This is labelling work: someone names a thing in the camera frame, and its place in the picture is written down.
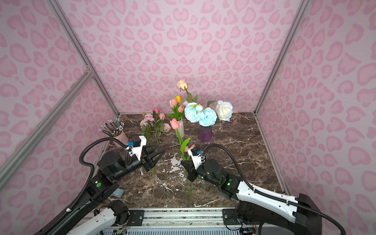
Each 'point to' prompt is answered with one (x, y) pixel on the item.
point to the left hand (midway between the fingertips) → (161, 148)
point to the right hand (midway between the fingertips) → (182, 163)
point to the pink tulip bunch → (178, 109)
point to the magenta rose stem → (158, 124)
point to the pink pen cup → (112, 129)
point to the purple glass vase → (204, 133)
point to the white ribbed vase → (181, 129)
